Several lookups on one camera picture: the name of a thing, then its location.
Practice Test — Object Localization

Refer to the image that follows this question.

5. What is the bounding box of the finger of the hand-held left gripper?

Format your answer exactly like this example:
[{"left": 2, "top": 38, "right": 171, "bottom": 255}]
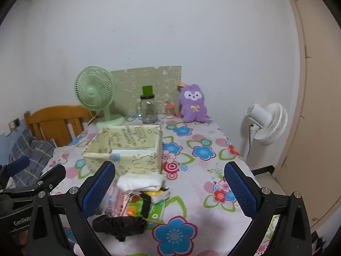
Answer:
[
  {"left": 0, "top": 156, "right": 30, "bottom": 190},
  {"left": 0, "top": 164, "right": 66, "bottom": 198}
]

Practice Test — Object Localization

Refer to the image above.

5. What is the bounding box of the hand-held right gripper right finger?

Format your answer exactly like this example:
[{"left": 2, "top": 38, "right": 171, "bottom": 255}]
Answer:
[{"left": 224, "top": 161, "right": 313, "bottom": 256}]

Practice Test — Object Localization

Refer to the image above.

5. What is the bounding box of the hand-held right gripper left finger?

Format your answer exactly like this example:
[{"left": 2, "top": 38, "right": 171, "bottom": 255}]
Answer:
[{"left": 26, "top": 161, "right": 116, "bottom": 256}]

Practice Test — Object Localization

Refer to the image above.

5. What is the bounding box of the pink mask packet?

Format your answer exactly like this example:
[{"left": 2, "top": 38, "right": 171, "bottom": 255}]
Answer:
[{"left": 103, "top": 185, "right": 134, "bottom": 218}]

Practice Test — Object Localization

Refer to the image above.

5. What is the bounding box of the black scrunchie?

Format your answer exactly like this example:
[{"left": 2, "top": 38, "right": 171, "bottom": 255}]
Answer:
[{"left": 92, "top": 215, "right": 148, "bottom": 242}]

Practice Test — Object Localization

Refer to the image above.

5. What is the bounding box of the white cloth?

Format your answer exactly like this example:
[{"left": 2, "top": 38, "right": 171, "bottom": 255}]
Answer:
[{"left": 117, "top": 173, "right": 163, "bottom": 192}]

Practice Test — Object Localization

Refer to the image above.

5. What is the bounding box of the yellow cartoon storage box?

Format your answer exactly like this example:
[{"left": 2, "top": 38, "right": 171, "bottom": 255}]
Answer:
[{"left": 82, "top": 124, "right": 163, "bottom": 176}]

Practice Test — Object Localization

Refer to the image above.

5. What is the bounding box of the yellow cartoon tissue packet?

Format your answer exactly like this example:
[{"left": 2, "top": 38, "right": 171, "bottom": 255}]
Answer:
[{"left": 141, "top": 188, "right": 171, "bottom": 204}]

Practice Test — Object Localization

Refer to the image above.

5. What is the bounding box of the green tissue packet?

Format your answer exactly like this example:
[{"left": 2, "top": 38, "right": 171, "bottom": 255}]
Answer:
[{"left": 125, "top": 196, "right": 166, "bottom": 223}]

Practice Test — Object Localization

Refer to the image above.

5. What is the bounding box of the person's left hand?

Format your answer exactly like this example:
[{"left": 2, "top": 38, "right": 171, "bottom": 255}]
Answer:
[{"left": 16, "top": 231, "right": 29, "bottom": 256}]

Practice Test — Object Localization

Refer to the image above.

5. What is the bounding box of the grey plaid blanket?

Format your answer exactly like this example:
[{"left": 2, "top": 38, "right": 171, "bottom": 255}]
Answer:
[{"left": 9, "top": 129, "right": 56, "bottom": 187}]

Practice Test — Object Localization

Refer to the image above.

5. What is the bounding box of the white flat packet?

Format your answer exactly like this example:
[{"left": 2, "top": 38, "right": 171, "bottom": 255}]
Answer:
[{"left": 110, "top": 149, "right": 156, "bottom": 161}]

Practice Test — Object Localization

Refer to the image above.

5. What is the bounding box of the wooden chair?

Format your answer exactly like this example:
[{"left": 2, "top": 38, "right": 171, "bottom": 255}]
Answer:
[{"left": 24, "top": 105, "right": 94, "bottom": 148}]

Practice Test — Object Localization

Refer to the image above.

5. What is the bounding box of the white standing fan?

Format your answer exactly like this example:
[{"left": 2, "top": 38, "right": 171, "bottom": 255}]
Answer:
[{"left": 240, "top": 102, "right": 288, "bottom": 161}]

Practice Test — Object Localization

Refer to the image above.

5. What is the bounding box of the green desk fan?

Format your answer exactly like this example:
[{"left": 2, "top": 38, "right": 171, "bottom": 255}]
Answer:
[{"left": 74, "top": 66, "right": 126, "bottom": 130}]

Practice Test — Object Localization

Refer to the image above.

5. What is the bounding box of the glass jar with green lid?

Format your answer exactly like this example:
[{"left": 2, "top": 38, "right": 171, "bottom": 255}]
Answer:
[{"left": 136, "top": 85, "right": 158, "bottom": 124}]

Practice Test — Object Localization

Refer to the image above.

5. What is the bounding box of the purple plush rabbit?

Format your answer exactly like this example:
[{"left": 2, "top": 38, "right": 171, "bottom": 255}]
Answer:
[{"left": 176, "top": 82, "right": 208, "bottom": 124}]

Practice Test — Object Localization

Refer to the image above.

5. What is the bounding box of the small jar with orange lid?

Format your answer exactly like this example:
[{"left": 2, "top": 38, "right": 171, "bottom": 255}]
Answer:
[{"left": 164, "top": 100, "right": 175, "bottom": 118}]

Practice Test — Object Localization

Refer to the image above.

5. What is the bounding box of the beige door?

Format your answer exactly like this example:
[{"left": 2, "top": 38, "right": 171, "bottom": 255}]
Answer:
[{"left": 272, "top": 0, "right": 341, "bottom": 231}]

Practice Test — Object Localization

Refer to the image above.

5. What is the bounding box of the green patterned board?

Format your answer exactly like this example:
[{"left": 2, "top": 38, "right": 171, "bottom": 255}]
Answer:
[{"left": 110, "top": 66, "right": 182, "bottom": 118}]

